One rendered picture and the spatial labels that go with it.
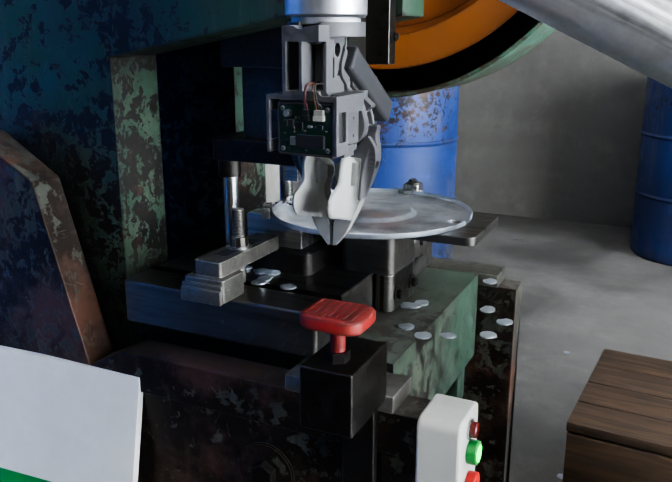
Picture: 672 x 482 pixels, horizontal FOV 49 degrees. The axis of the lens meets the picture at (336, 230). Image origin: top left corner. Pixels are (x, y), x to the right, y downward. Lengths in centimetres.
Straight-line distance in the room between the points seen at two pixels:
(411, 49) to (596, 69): 297
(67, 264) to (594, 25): 74
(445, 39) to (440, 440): 76
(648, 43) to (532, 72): 356
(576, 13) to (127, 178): 63
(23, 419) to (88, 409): 12
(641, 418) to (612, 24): 89
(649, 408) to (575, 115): 294
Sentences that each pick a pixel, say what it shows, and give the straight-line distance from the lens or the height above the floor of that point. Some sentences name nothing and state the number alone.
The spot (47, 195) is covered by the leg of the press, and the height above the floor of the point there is 82.
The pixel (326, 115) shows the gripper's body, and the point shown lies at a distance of 65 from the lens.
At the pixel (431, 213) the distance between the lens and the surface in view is 109.
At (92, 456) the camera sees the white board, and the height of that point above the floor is 47.
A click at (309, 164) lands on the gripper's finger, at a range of 72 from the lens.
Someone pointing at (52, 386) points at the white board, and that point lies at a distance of 116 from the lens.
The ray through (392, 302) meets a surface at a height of 66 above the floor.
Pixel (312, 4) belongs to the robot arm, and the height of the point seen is 106.
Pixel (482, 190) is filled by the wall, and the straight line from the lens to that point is 451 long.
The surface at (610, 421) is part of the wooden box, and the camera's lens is 149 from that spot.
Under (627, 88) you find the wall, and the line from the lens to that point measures 430.
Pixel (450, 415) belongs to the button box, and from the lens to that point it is 86.
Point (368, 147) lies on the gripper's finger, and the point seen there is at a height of 93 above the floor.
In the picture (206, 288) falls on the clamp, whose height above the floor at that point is 72.
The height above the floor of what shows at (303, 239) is 75.
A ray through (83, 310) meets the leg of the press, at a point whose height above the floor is 66.
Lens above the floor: 104
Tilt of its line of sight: 15 degrees down
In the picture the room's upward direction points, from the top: straight up
